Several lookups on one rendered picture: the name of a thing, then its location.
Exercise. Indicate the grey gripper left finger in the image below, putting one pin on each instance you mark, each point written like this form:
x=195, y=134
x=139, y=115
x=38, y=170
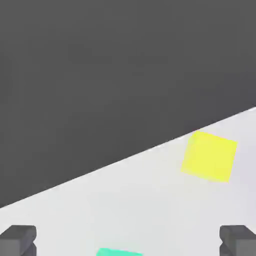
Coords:
x=18, y=240

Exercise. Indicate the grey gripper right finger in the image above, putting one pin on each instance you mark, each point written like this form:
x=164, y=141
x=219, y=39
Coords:
x=238, y=241

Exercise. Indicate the small yellow cube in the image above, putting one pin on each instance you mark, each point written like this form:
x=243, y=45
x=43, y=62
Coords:
x=209, y=157

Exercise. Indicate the small turquoise cube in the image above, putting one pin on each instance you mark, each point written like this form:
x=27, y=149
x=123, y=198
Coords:
x=118, y=252

